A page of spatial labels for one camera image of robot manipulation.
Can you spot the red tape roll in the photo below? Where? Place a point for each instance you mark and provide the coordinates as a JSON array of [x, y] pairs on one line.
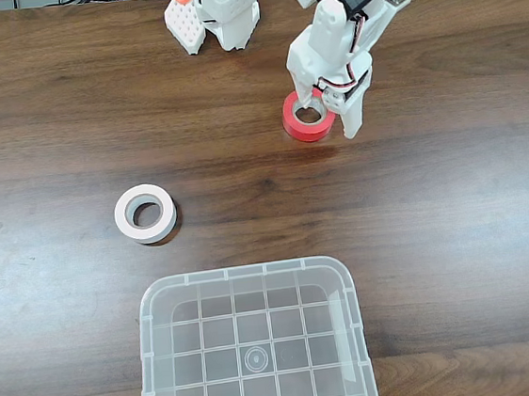
[[295, 128]]

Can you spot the clear plastic box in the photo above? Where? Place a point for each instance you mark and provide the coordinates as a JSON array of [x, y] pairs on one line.
[[252, 303]]

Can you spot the white tape roll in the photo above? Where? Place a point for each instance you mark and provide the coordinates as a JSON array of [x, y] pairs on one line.
[[122, 222]]

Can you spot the white perforated bracket orange clip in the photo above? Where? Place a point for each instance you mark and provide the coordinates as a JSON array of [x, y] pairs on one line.
[[185, 26]]

